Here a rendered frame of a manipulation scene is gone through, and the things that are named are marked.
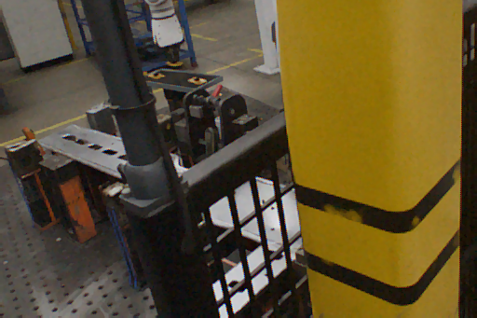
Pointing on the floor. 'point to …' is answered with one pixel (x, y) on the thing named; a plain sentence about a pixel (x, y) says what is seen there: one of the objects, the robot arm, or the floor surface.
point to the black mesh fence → (156, 252)
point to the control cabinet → (32, 15)
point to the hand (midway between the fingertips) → (172, 56)
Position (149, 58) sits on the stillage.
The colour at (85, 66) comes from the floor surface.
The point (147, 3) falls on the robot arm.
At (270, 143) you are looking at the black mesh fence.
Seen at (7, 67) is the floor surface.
